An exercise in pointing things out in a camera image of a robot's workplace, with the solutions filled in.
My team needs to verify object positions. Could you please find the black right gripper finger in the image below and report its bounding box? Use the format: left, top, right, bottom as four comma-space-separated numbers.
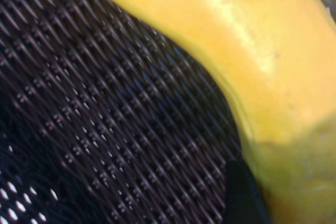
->
225, 157, 272, 224

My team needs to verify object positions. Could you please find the yellow banana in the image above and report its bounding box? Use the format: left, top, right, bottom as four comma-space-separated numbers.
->
76, 0, 336, 224

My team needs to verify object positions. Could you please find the dark brown wicker basket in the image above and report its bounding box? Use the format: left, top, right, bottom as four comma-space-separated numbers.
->
0, 0, 336, 224

